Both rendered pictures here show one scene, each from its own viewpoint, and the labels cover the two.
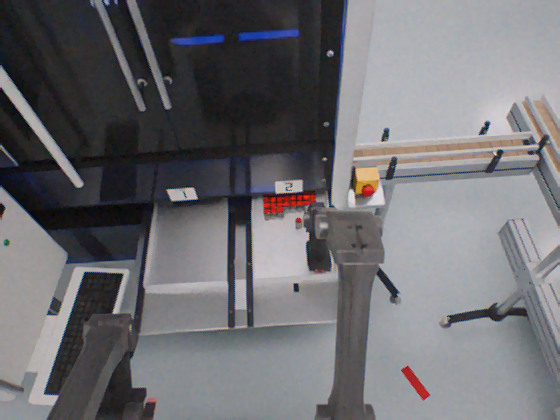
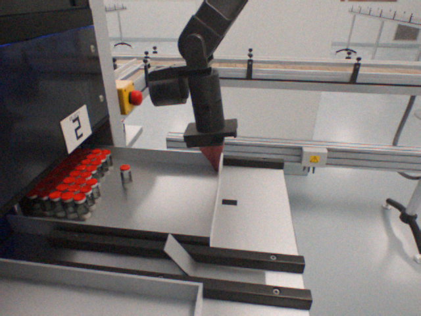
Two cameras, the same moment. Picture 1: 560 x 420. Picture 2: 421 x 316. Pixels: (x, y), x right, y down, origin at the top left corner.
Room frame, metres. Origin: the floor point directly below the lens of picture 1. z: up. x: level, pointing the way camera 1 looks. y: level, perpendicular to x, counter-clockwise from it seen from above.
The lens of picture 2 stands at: (0.54, 0.41, 1.24)
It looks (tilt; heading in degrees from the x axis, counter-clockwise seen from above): 30 degrees down; 276
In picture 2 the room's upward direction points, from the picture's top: straight up
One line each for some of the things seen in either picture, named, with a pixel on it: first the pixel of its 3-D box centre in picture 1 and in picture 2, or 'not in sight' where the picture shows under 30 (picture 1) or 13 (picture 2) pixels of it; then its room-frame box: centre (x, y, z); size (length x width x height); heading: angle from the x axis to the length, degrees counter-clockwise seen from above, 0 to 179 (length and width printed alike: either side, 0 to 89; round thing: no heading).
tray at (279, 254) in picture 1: (291, 230); (132, 186); (0.72, -0.04, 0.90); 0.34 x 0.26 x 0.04; 178
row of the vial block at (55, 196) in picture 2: (289, 202); (80, 179); (0.83, -0.05, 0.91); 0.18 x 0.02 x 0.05; 88
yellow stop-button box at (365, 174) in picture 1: (365, 178); (118, 97); (0.83, -0.30, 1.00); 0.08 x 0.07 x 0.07; 178
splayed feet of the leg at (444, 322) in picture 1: (494, 315); not in sight; (0.63, -1.00, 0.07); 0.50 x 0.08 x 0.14; 88
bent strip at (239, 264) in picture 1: (239, 284); (216, 262); (0.54, 0.13, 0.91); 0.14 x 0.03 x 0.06; 177
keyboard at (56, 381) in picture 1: (85, 329); not in sight; (0.48, 0.64, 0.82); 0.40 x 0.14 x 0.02; 171
